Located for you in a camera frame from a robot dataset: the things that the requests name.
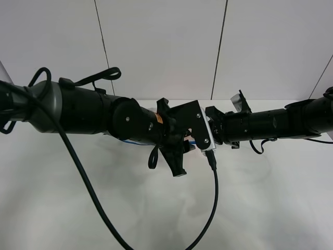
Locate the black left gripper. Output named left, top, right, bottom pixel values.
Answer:
left=153, top=98, right=194, bottom=177

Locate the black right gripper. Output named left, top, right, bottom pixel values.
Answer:
left=205, top=106, right=251, bottom=149

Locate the clear zip bag blue seal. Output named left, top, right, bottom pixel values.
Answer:
left=104, top=106, right=209, bottom=157

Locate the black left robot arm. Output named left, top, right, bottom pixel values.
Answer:
left=1, top=79, right=197, bottom=177

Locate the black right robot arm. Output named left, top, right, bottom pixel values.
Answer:
left=206, top=87, right=332, bottom=149

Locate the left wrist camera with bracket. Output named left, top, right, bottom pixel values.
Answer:
left=168, top=101, right=216, bottom=152

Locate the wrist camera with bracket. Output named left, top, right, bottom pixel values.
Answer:
left=230, top=90, right=252, bottom=114
left=168, top=101, right=216, bottom=152

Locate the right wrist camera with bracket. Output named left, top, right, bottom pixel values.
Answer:
left=230, top=90, right=252, bottom=114

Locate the black left camera cable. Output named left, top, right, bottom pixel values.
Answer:
left=0, top=67, right=219, bottom=250

